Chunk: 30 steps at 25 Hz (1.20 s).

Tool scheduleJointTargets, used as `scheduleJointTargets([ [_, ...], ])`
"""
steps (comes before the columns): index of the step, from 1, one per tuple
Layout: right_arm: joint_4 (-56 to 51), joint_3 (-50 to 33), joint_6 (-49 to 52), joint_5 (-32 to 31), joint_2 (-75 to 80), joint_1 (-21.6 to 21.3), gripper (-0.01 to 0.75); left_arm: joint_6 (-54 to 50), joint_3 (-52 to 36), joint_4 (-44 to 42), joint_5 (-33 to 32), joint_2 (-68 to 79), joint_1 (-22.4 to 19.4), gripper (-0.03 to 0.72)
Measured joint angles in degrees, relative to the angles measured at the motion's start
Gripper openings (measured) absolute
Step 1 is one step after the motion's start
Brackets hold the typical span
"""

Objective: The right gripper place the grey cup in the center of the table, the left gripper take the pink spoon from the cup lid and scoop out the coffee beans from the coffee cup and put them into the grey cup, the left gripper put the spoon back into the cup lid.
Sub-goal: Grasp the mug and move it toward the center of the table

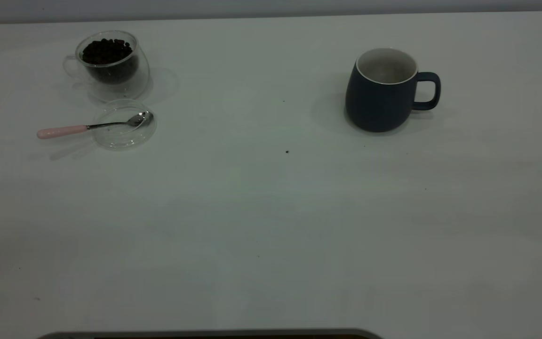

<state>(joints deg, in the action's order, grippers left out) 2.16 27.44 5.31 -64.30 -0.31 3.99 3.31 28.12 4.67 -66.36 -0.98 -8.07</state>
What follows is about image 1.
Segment dark blue-grey ceramic mug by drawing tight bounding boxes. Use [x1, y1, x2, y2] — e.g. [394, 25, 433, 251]
[345, 47, 441, 133]

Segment pink-handled metal spoon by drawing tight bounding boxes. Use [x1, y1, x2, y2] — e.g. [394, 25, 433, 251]
[37, 111, 153, 140]

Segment dark roasted coffee beans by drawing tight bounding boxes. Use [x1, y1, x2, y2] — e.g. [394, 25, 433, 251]
[82, 39, 134, 84]

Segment clear round glass saucer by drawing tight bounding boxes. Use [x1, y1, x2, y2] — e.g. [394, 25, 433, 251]
[93, 98, 157, 150]

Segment clear double-wall glass cup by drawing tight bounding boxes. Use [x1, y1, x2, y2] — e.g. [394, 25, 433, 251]
[63, 30, 151, 102]

